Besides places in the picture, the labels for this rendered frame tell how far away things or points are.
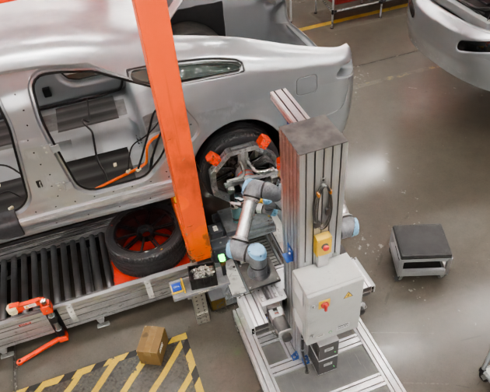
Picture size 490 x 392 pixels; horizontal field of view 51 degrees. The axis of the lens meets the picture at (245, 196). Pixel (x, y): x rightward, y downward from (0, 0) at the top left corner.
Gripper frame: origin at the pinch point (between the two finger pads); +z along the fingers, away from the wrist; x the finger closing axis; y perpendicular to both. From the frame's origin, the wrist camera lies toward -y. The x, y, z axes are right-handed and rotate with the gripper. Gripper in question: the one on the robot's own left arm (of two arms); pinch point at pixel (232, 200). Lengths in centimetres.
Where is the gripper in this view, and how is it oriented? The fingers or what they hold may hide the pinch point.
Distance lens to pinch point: 391.7
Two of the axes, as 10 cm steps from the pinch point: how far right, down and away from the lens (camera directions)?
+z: -9.3, -2.0, 3.2
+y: 0.9, 6.9, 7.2
